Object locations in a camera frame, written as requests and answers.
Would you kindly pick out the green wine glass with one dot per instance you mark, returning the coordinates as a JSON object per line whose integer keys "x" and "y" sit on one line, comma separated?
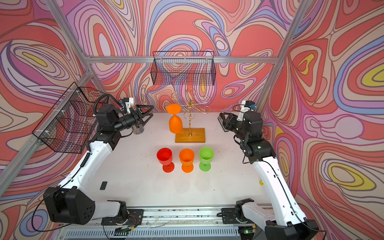
{"x": 206, "y": 155}

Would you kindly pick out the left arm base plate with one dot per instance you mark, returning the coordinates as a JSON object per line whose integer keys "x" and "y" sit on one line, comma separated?
{"x": 130, "y": 218}

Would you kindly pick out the orange wine glass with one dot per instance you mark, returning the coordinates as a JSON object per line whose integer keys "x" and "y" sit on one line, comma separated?
{"x": 175, "y": 122}
{"x": 187, "y": 157}

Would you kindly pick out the back black wire basket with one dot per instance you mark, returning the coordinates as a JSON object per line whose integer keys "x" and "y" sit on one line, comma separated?
{"x": 179, "y": 68}

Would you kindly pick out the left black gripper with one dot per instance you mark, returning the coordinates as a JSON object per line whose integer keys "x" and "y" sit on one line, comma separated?
{"x": 136, "y": 116}

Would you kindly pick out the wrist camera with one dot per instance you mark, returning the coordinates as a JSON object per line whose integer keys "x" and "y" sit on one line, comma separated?
{"x": 127, "y": 104}
{"x": 245, "y": 107}

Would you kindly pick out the left black wire basket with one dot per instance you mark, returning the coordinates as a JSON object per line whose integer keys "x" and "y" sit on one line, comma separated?
{"x": 70, "y": 122}

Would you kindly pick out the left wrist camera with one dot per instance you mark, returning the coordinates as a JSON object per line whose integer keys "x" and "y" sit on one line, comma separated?
{"x": 127, "y": 104}

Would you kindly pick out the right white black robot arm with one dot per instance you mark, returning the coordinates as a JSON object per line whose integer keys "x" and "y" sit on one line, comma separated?
{"x": 288, "y": 222}

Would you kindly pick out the metal pen cup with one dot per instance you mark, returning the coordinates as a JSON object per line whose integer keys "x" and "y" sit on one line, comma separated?
{"x": 137, "y": 130}

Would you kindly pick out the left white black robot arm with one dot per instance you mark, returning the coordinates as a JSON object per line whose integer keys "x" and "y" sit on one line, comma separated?
{"x": 68, "y": 203}

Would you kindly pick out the black wire basket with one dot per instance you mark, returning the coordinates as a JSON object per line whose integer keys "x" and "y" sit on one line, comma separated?
{"x": 70, "y": 122}
{"x": 179, "y": 68}

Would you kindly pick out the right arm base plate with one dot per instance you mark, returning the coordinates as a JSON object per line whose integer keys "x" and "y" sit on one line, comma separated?
{"x": 233, "y": 216}

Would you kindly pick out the small black flat object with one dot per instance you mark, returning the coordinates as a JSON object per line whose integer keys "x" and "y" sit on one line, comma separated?
{"x": 103, "y": 185}

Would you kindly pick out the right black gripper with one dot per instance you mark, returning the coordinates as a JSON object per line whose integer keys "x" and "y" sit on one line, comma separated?
{"x": 230, "y": 120}

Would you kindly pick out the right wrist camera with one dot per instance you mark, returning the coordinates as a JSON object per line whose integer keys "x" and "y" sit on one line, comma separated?
{"x": 245, "y": 107}

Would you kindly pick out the red wine glass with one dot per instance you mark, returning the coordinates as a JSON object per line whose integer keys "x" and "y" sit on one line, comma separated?
{"x": 165, "y": 157}

